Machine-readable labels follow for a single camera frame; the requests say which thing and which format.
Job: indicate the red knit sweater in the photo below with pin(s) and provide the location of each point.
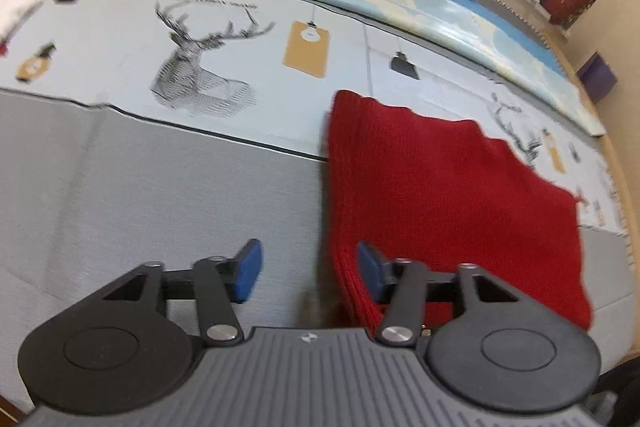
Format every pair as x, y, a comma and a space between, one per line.
450, 197

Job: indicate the purple box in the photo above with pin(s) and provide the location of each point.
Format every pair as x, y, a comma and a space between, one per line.
599, 74

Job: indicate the grey printed bed sheet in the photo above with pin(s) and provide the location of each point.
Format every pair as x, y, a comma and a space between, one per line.
150, 177

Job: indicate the white fluffy cloth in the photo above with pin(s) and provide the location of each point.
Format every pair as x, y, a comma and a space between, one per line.
17, 4

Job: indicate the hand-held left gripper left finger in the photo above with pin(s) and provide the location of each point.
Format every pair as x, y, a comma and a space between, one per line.
247, 269

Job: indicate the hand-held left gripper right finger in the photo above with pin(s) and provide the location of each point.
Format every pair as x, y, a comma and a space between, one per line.
371, 272

